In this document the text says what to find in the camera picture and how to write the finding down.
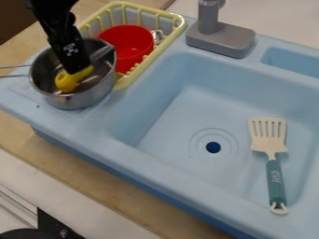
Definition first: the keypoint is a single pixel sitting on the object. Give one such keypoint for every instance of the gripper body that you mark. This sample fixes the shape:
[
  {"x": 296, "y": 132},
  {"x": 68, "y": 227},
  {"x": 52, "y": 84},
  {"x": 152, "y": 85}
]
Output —
[{"x": 72, "y": 54}]

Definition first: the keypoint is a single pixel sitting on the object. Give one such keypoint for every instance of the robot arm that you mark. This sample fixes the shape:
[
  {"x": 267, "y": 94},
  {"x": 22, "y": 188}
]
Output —
[{"x": 50, "y": 15}]

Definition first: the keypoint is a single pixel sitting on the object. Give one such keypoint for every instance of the yellow brush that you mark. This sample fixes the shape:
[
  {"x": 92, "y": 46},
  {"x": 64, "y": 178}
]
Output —
[{"x": 66, "y": 81}]

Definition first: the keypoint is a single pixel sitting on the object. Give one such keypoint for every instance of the silver pot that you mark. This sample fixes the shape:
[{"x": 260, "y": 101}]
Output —
[{"x": 83, "y": 93}]

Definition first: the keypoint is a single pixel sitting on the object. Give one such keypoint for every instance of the red cup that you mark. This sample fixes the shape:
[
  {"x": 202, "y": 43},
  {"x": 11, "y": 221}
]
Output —
[{"x": 128, "y": 46}]

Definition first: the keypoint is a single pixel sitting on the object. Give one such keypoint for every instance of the small silver tool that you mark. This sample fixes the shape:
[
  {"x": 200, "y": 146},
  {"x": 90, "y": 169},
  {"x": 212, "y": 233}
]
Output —
[{"x": 158, "y": 36}]

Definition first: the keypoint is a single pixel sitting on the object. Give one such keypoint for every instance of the yellow dish rack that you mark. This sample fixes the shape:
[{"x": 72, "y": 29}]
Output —
[{"x": 170, "y": 29}]

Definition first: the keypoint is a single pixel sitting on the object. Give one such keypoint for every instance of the blue toy sink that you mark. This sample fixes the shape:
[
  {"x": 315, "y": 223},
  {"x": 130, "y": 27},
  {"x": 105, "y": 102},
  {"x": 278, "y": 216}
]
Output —
[{"x": 174, "y": 102}]

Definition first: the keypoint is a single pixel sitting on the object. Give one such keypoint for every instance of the grey tap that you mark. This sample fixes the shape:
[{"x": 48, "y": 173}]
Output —
[{"x": 222, "y": 37}]

